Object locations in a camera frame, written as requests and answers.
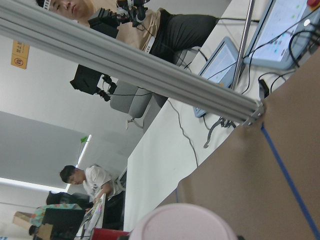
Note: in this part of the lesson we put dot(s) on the pink plastic cup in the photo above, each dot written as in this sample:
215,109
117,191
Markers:
182,221

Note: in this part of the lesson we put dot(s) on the metal rod stand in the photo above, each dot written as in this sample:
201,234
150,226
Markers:
222,121

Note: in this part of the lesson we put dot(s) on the teach pendant with red button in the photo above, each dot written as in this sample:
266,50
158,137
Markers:
220,67

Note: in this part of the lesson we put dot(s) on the seated person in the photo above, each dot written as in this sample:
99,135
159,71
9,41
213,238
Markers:
98,182
160,34

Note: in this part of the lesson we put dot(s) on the red cylinder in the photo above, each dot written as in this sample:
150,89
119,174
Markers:
107,234

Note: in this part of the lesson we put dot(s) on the aluminium frame post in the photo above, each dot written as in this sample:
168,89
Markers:
57,35

